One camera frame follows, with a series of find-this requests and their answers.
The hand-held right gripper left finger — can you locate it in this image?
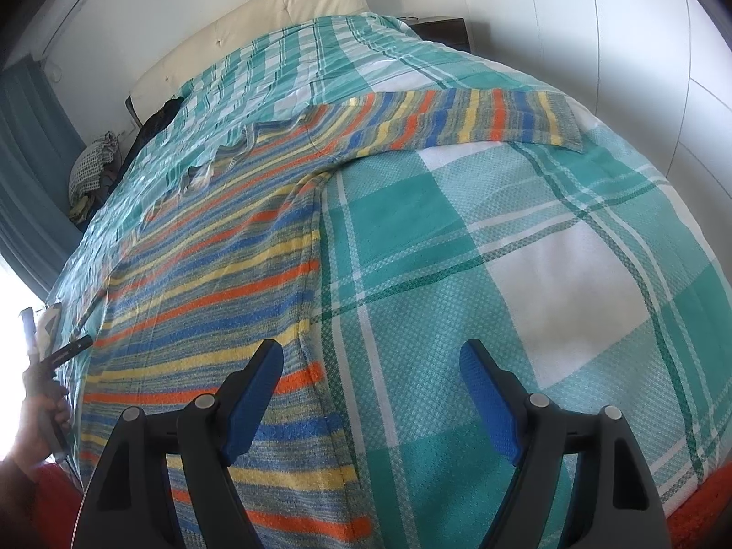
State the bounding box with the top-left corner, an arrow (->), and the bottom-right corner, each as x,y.
74,339 -> 285,549

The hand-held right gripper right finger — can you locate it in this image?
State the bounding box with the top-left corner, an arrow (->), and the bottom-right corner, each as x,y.
459,339 -> 673,549

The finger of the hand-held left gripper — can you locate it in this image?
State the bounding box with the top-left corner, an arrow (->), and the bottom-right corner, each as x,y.
48,335 -> 94,365

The striped knit sweater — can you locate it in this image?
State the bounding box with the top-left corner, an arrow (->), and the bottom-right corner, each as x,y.
77,88 -> 587,549

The person's left forearm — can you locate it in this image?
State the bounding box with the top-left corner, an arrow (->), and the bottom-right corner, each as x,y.
0,454 -> 42,549

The person's left hand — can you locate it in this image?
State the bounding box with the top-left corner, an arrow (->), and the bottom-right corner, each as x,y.
0,367 -> 73,470

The beige patterned cushion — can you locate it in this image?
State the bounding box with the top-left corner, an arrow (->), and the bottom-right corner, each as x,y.
37,303 -> 65,347

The yellow green folded cloth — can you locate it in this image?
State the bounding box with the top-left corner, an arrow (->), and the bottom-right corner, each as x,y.
69,194 -> 102,224

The teal plaid blanket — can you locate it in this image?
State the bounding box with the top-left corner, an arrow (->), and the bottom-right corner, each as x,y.
46,11 -> 732,549

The checked cloth pile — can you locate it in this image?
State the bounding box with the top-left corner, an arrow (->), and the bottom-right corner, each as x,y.
67,131 -> 121,207

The teal curtain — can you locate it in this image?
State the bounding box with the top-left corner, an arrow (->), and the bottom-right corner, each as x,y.
0,54 -> 86,304

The orange rug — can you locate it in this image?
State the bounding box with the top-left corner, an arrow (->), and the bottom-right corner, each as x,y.
31,462 -> 732,549

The black garment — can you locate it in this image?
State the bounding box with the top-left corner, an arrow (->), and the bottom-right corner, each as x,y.
114,97 -> 185,184

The dark wooden nightstand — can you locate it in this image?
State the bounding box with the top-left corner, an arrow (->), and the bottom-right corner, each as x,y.
409,16 -> 473,52

